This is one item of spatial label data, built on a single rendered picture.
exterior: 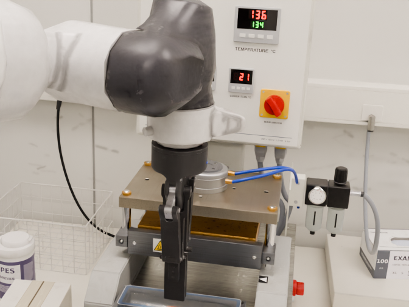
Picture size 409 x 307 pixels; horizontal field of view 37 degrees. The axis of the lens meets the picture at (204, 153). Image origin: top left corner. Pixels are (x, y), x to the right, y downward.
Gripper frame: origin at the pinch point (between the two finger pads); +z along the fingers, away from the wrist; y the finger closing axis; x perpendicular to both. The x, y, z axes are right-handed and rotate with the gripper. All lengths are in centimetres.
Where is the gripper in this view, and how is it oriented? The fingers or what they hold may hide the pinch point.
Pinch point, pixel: (175, 276)
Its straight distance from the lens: 89.9
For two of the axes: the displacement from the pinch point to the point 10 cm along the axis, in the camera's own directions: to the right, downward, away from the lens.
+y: -1.8, 3.2, -9.3
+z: -0.4, 9.4, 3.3
